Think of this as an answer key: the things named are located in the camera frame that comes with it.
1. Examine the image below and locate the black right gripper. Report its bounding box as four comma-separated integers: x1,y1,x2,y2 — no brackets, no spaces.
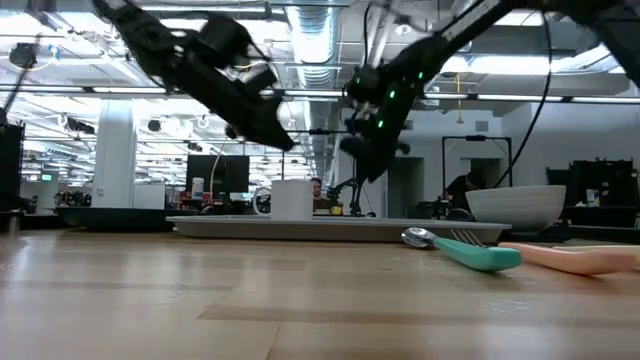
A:
340,107,411,183

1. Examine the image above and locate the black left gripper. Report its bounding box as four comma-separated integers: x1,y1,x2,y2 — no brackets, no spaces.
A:
167,47,297,152

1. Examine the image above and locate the white ceramic mug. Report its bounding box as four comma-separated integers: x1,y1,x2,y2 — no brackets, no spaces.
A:
252,178,315,222

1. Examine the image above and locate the teal-handled metal spoon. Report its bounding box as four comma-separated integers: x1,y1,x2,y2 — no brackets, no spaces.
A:
401,227,524,274

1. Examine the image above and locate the white ribbed bowl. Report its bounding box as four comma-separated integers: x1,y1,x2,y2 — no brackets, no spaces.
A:
465,184,568,232

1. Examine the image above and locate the peach-handled metal fork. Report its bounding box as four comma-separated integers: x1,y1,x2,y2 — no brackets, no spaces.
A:
449,228,640,277

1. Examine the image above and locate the grey rectangular serving tray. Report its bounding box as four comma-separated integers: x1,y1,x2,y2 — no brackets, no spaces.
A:
166,214,512,245

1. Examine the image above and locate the grey door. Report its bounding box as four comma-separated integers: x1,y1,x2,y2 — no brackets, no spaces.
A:
387,157,425,220

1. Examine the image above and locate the black computer monitor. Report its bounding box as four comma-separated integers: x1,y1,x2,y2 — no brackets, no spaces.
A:
186,154,250,196

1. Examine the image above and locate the white cabinet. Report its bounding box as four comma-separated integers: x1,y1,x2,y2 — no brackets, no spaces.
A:
132,183,167,210

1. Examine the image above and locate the white square pillar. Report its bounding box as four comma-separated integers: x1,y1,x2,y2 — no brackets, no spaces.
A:
92,99,139,209

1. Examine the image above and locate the black equipment rack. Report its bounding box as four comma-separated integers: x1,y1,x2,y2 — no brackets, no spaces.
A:
547,158,639,209

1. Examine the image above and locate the black cabinet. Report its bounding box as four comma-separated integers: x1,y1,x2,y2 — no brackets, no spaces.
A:
0,122,26,212

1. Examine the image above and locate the black metal frame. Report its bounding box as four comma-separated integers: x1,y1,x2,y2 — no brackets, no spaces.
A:
281,129,357,216
441,135,513,201

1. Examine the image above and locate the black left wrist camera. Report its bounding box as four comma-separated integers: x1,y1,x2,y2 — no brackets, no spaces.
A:
199,12,279,94

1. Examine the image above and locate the yellow hanging cord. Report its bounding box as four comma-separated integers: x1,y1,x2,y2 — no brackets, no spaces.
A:
454,73,465,125

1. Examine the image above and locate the silver ribbed ceiling duct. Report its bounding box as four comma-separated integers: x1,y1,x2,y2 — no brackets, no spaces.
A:
284,0,342,91

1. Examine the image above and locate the long overhead light rail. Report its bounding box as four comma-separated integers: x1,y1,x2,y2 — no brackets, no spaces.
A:
0,84,640,104

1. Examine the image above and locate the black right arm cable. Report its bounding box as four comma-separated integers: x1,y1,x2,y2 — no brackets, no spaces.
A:
492,9,554,190

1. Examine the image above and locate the black ceiling device yellow cable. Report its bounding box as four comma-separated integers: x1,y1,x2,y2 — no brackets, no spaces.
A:
8,42,39,71

